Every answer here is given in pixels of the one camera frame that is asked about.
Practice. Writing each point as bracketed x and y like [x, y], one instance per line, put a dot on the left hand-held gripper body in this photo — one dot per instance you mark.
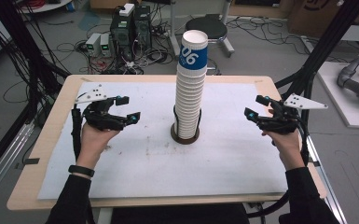
[101, 119]

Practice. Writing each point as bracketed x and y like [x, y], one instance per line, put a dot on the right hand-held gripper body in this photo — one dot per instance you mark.
[283, 123]

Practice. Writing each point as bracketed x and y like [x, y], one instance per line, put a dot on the dark round cup holder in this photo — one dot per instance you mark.
[183, 141]

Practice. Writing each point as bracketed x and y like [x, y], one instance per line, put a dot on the stack of paper cups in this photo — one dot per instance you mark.
[189, 93]

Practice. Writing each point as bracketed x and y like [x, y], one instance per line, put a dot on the person's left hand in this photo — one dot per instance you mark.
[91, 143]

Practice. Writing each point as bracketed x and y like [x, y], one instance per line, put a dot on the person's right hand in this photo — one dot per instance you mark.
[289, 149]

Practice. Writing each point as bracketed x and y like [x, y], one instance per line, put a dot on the white foam mat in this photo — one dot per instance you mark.
[136, 168]

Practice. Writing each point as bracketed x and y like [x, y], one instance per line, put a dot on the black tape piece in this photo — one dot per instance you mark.
[316, 163]
[31, 161]

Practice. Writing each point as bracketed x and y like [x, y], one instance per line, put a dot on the black wristband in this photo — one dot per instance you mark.
[80, 170]

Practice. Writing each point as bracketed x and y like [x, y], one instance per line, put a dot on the grey power supply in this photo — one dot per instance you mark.
[92, 45]
[105, 45]

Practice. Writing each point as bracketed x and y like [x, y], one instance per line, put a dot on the white platform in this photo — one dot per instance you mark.
[335, 93]

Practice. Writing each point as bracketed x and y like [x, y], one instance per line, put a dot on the black computer tower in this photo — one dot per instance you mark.
[122, 34]
[143, 26]

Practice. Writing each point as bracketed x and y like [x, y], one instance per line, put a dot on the white stand leg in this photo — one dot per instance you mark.
[173, 31]

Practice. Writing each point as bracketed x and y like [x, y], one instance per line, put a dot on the black round stool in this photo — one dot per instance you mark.
[213, 26]

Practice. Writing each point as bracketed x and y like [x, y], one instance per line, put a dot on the white box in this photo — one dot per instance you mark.
[127, 10]

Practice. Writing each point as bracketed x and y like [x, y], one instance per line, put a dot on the cardboard box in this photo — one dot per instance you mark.
[310, 17]

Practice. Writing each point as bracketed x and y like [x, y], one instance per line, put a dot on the aluminium rail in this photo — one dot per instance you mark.
[326, 186]
[3, 165]

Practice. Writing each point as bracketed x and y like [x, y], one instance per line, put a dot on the black frame post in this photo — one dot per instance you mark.
[323, 46]

